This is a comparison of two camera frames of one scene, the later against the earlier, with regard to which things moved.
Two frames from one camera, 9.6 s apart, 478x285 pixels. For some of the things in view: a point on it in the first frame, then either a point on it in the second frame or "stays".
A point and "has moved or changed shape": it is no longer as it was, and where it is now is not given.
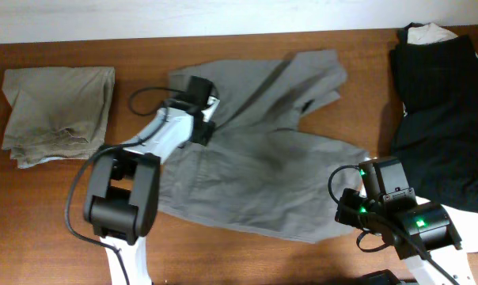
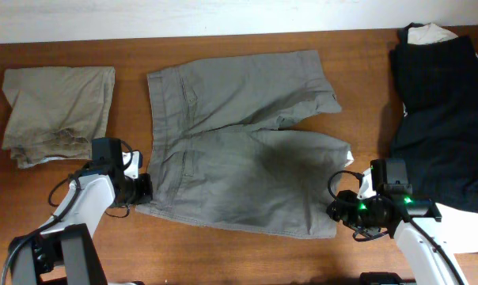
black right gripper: [349, 199] stays
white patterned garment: [474, 229] stays
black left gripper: [207, 136] → [144, 194]
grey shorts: [261, 175] has moved or changed shape
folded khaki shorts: [56, 112] stays
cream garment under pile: [428, 34] stays
